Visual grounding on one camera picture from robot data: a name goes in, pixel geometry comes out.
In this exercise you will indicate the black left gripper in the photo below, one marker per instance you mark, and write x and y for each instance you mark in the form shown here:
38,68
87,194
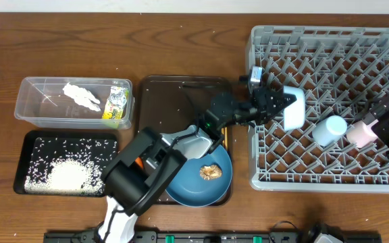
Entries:
266,103

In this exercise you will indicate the light blue rice bowl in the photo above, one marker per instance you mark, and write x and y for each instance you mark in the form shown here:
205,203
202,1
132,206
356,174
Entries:
294,114

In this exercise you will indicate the pink plastic cup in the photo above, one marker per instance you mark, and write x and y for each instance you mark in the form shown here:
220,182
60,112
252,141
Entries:
361,134

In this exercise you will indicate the light blue plastic cup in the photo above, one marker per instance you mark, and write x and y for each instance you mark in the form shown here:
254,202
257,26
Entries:
329,130

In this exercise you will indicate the golden brown food scrap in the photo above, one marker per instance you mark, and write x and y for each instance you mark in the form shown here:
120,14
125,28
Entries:
210,172

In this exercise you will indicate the dark blue plate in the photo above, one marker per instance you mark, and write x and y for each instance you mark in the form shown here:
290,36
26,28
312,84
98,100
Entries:
188,188

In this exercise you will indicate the orange carrot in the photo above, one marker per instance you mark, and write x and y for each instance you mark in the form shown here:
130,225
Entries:
139,162

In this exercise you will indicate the yellow silver snack wrapper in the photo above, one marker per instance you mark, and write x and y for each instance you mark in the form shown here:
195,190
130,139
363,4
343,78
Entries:
116,103

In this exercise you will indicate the white tissue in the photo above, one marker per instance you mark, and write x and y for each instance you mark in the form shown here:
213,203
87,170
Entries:
82,97

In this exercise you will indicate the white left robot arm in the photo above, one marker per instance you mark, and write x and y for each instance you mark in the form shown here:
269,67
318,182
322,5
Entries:
141,172

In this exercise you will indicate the grey plastic dishwasher rack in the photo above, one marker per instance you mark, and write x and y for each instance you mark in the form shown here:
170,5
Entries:
339,69

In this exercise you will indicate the black waste tray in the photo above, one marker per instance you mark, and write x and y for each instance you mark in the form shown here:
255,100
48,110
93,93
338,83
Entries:
29,142

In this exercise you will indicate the clear plastic waste bin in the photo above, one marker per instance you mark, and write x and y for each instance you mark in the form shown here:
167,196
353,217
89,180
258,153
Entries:
41,101

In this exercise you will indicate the dark brown serving tray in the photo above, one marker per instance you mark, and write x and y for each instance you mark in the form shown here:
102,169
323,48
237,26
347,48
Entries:
169,104

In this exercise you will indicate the white rice pile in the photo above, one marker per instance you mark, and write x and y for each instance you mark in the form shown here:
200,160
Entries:
68,166

